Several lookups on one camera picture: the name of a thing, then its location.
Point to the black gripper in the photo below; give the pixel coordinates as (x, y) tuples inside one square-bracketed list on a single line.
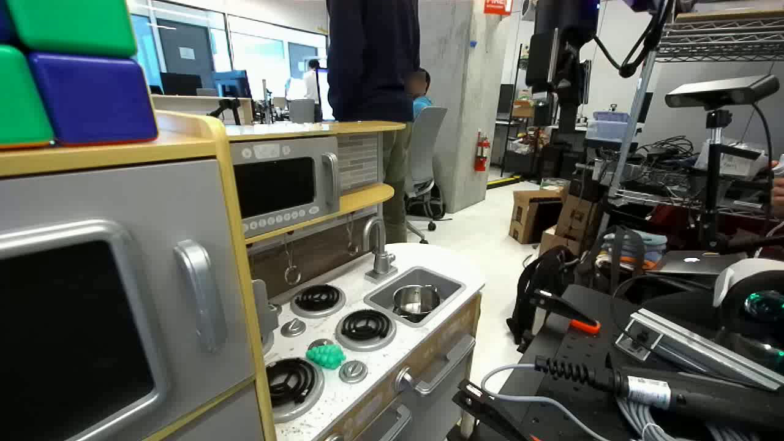
[(564, 20)]

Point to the teal blue toy object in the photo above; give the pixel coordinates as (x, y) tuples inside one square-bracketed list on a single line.
[(326, 356)]

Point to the white black robot base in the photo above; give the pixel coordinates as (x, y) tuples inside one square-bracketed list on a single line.
[(749, 284)]

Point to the small steel pot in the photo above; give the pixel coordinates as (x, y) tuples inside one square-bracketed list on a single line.
[(418, 300)]

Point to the black toy stove burner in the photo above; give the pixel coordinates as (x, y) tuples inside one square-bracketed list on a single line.
[(291, 382), (320, 300), (367, 325)]

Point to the grey stove knob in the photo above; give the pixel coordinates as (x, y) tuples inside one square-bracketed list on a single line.
[(292, 325), (355, 371)]

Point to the translucent plastic bin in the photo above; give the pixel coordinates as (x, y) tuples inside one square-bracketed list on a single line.
[(614, 128)]

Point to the silver metal pole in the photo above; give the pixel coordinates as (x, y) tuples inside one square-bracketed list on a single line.
[(634, 122)]

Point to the red fire extinguisher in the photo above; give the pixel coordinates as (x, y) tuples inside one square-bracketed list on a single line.
[(482, 151)]

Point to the seated person blue shirt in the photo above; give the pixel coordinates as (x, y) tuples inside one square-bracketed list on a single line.
[(421, 90)]

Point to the brown cardboard box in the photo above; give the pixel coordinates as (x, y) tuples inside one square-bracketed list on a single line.
[(580, 221)]

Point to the grey office chair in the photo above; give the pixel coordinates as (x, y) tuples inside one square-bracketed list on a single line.
[(424, 150)]

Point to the standing person dark sweater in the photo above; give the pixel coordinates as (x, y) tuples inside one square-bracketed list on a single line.
[(372, 65)]

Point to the distant person white shirt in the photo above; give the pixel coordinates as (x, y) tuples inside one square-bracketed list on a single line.
[(315, 87)]

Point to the black tool orange tip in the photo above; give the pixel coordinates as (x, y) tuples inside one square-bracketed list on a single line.
[(571, 316)]

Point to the grey toy faucet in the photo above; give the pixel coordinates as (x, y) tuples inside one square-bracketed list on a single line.
[(379, 247)]

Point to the grey toy sink basin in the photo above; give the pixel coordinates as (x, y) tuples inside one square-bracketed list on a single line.
[(384, 295)]

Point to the grey toy microwave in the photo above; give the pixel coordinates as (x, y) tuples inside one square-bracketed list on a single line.
[(286, 185)]

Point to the aluminium extrusion bar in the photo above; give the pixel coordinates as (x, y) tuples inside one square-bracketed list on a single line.
[(695, 345)]

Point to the computer monitor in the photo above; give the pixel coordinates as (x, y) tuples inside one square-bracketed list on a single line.
[(231, 84)]

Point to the wooden toy play kitchen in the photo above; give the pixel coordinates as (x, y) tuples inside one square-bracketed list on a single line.
[(384, 359)]

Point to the black clamp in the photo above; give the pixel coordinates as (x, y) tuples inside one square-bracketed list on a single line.
[(491, 406)]

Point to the black plug silver collar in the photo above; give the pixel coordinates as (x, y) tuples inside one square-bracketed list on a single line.
[(695, 395)]

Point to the blue purple foam block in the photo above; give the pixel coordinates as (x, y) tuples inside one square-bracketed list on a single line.
[(95, 98)]

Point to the large green foam block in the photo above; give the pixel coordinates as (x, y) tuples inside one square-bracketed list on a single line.
[(74, 24)]

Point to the grey toy oven door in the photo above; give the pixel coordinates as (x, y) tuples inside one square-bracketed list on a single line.
[(100, 325)]

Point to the red wall sign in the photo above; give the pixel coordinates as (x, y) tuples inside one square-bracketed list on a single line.
[(499, 6)]

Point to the grey depth camera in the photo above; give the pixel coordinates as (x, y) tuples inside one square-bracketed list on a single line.
[(725, 89)]

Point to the black camera stand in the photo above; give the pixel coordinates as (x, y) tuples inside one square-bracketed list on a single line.
[(717, 178)]

